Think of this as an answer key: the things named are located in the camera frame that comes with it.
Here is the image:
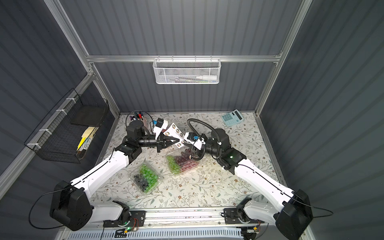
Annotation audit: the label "white wire mesh basket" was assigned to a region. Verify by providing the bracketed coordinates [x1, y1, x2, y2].
[153, 59, 222, 85]

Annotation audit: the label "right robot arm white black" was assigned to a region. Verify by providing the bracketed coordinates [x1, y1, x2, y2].
[184, 129, 314, 240]

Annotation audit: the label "clear box red green grapes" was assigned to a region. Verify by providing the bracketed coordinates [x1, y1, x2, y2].
[165, 147, 199, 175]

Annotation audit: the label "yellow sticky notes pad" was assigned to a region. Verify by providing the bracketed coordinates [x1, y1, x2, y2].
[77, 127, 99, 152]

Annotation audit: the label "light blue calculator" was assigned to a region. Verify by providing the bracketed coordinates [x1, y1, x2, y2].
[221, 110, 245, 127]

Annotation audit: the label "clear box green black grapes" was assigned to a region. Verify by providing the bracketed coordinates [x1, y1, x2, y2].
[130, 163, 163, 194]

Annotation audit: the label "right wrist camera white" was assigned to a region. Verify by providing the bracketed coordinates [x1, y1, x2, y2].
[184, 132, 204, 150]

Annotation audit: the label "aluminium front rail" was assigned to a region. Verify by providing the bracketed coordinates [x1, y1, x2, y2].
[59, 206, 304, 230]

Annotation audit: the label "black notebook in basket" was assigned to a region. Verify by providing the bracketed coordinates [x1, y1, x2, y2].
[70, 106, 108, 127]

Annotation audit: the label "white marker in basket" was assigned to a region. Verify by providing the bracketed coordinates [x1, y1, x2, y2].
[192, 75, 218, 83]

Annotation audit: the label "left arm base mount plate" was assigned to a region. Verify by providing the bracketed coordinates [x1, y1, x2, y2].
[103, 211, 147, 228]

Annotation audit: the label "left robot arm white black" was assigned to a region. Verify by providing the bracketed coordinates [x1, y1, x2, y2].
[50, 119, 180, 231]

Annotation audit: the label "pink pen cup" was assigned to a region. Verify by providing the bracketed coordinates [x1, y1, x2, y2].
[131, 112, 150, 128]

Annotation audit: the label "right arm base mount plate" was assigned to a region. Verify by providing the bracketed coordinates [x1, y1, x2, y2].
[221, 208, 261, 225]

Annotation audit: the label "black wire wall basket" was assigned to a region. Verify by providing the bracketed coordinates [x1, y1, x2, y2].
[24, 90, 110, 164]

